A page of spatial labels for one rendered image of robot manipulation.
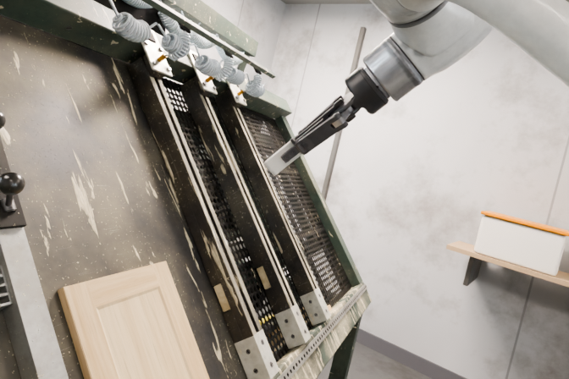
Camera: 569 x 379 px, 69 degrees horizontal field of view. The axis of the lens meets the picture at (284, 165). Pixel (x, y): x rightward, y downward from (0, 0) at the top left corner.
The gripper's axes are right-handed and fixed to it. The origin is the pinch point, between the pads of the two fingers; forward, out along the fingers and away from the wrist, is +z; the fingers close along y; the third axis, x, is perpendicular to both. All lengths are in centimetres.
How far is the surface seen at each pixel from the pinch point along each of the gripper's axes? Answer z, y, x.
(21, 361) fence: 50, -22, 5
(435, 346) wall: 82, 210, -243
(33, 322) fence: 47, -18, 8
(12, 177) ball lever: 31.6, -13.3, 27.6
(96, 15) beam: 30, 52, 57
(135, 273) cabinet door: 50, 9, -1
